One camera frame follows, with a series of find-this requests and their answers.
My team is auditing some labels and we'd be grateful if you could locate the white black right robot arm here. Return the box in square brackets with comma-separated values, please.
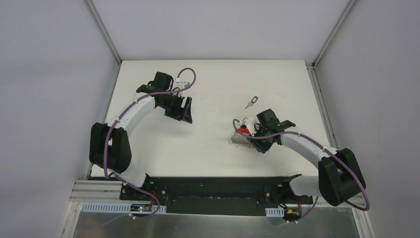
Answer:
[241, 109, 366, 206]

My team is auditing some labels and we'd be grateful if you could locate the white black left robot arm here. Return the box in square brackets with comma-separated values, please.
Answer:
[89, 71, 193, 201]

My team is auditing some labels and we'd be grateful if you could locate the silver key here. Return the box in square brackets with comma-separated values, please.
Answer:
[245, 102, 254, 109]

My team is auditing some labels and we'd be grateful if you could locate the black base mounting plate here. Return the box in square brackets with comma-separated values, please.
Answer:
[119, 177, 314, 216]

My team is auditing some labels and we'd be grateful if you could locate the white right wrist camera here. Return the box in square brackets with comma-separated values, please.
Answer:
[239, 117, 259, 136]

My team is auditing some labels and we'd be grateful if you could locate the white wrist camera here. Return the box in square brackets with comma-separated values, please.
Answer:
[239, 117, 259, 136]
[173, 78, 191, 97]

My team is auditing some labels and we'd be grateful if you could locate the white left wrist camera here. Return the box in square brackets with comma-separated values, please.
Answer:
[173, 78, 191, 97]

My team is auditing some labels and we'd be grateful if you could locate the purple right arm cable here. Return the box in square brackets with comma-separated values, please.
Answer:
[232, 118, 371, 227]

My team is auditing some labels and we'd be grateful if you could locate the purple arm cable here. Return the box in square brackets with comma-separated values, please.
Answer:
[103, 67, 198, 221]
[232, 118, 371, 227]

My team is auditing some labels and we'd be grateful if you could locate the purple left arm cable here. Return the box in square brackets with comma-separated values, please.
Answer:
[103, 67, 198, 221]

